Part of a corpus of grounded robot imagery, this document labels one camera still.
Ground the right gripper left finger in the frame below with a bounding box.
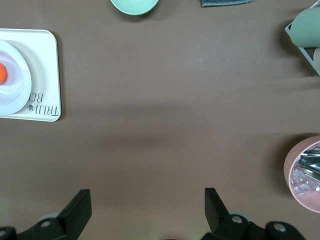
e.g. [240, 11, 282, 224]
[0, 189, 92, 240]

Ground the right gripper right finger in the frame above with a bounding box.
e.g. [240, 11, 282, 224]
[199, 187, 306, 240]

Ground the white round plate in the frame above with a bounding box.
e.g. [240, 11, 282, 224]
[0, 39, 33, 116]

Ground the orange fruit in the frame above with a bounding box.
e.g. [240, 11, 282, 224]
[0, 63, 8, 85]

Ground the pink bowl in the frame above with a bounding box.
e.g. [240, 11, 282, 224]
[283, 135, 320, 214]

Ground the cream tray with bear print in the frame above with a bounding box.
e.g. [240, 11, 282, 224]
[0, 28, 62, 123]

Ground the beige cup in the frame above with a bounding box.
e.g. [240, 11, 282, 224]
[312, 46, 320, 67]

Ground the green cup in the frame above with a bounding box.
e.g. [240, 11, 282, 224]
[289, 4, 320, 48]

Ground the light green bowl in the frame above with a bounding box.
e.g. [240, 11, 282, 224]
[109, 0, 160, 16]

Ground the dark grey folded cloth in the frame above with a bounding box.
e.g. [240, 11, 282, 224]
[199, 0, 253, 8]

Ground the grey wire cup rack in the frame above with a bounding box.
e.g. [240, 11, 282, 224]
[284, 21, 320, 77]

